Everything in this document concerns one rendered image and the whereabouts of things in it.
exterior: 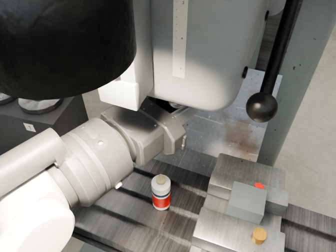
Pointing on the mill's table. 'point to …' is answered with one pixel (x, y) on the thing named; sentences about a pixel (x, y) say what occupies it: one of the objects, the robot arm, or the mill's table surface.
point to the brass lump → (258, 236)
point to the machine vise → (225, 173)
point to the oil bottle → (161, 192)
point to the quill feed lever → (272, 69)
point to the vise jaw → (232, 234)
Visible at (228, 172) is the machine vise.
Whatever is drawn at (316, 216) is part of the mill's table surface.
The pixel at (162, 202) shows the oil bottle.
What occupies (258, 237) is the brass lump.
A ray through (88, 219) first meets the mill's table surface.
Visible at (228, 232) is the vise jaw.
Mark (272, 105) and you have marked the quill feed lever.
